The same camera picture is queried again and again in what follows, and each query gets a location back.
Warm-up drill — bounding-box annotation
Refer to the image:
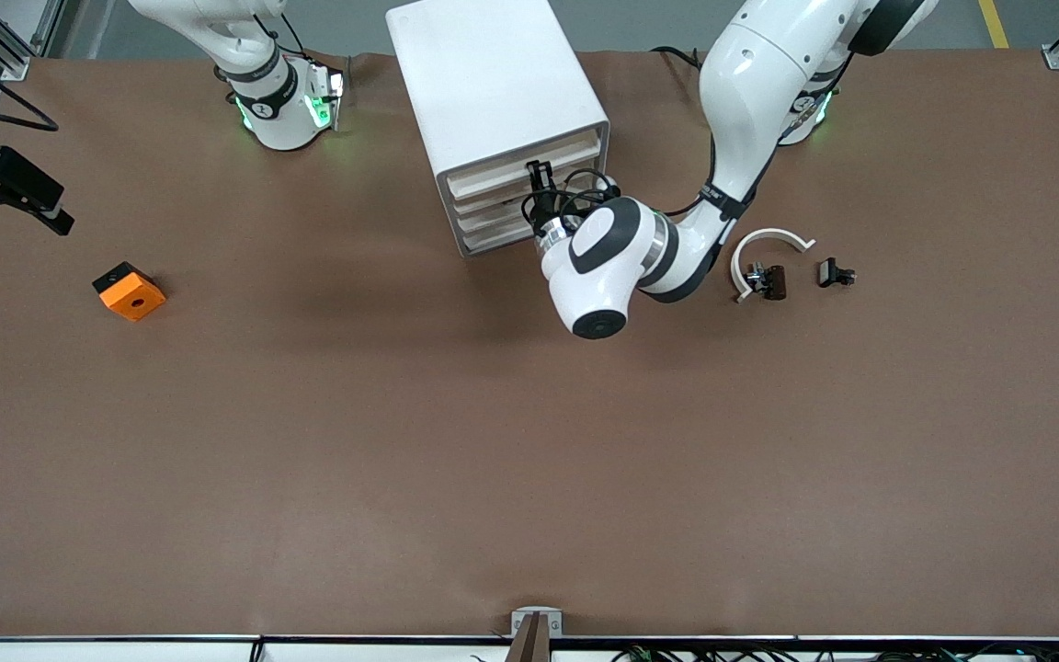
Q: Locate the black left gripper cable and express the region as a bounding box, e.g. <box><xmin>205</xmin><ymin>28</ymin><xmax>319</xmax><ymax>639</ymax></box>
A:
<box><xmin>543</xmin><ymin>167</ymin><xmax>624</xmax><ymax>229</ymax></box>

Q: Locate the white table edge rail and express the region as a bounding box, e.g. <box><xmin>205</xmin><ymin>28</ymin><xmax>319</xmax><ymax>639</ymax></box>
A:
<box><xmin>0</xmin><ymin>633</ymin><xmax>1059</xmax><ymax>662</ymax></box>

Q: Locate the orange black button box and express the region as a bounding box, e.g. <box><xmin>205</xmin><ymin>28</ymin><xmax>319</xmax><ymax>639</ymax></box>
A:
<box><xmin>92</xmin><ymin>261</ymin><xmax>167</xmax><ymax>323</ymax></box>

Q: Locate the white base connector box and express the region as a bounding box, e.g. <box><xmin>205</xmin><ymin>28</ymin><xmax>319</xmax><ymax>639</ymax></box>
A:
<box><xmin>306</xmin><ymin>62</ymin><xmax>347</xmax><ymax>132</ymax></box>

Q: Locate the brown table cover sheet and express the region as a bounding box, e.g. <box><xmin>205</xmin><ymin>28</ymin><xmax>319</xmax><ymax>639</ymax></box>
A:
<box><xmin>0</xmin><ymin>46</ymin><xmax>1059</xmax><ymax>641</ymax></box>

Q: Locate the white curved plastic arc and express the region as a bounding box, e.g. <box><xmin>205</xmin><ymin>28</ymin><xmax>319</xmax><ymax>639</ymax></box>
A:
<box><xmin>731</xmin><ymin>228</ymin><xmax>816</xmax><ymax>303</ymax></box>

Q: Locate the black cable bundle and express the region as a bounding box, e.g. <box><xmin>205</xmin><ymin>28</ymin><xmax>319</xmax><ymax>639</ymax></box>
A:
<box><xmin>610</xmin><ymin>644</ymin><xmax>1059</xmax><ymax>662</ymax></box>

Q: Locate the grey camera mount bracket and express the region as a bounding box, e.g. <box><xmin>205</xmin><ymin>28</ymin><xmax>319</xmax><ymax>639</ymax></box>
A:
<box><xmin>505</xmin><ymin>606</ymin><xmax>564</xmax><ymax>662</ymax></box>

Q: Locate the dark brown clip part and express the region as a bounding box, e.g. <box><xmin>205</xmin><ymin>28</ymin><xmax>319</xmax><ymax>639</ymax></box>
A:
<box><xmin>746</xmin><ymin>264</ymin><xmax>788</xmax><ymax>302</ymax></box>

